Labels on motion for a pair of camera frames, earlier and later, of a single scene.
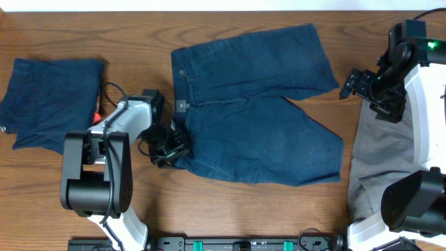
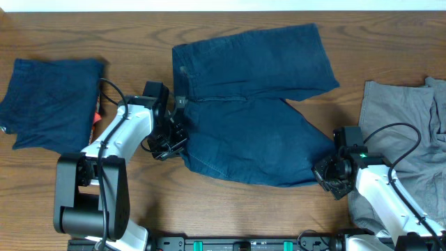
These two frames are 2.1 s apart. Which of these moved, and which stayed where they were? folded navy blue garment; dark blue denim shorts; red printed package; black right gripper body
Moved: black right gripper body
Stayed: dark blue denim shorts; folded navy blue garment; red printed package
